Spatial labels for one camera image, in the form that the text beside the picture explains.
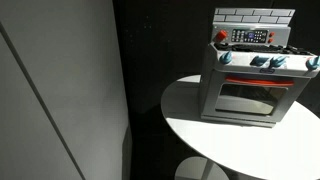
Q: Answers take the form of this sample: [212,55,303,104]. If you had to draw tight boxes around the black keypad control panel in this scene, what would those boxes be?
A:
[230,28,270,44]

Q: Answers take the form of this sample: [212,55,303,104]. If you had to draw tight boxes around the red round dial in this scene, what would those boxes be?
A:
[214,29,230,43]

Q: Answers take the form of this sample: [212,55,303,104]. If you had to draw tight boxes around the blue stove knob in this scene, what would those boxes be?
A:
[250,55,270,67]
[269,55,288,69]
[305,55,320,71]
[219,50,234,65]

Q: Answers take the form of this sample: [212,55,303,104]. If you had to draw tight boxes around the grey toy stove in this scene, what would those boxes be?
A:
[199,7,320,129]

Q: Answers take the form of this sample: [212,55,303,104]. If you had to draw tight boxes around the white table pedestal base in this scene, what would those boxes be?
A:
[174,156,232,180]

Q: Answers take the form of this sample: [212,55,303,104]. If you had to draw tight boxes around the red oven door handle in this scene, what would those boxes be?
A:
[224,75,296,88]

